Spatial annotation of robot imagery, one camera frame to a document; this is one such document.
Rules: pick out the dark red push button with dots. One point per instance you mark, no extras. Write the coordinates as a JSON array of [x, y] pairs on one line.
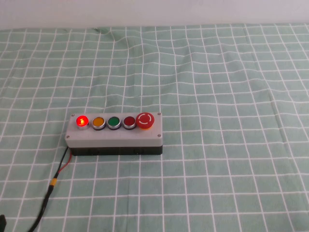
[[129, 121]]

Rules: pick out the red mushroom emergency stop button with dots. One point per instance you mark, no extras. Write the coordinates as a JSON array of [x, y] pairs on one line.
[[144, 119]]

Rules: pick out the green push button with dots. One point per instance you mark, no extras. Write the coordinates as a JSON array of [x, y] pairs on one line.
[[114, 122]]

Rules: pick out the grey black button control box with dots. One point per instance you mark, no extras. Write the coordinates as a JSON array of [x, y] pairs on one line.
[[116, 140]]

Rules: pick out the yellow push button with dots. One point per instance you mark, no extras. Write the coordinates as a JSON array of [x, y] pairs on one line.
[[98, 122]]

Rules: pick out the green white checked tablecloth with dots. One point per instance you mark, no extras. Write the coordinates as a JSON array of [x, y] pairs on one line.
[[217, 96]]

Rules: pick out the red indicator lamp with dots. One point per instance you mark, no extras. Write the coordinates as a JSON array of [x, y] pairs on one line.
[[82, 121]]

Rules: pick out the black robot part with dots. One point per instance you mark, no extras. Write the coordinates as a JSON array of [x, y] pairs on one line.
[[2, 223]]

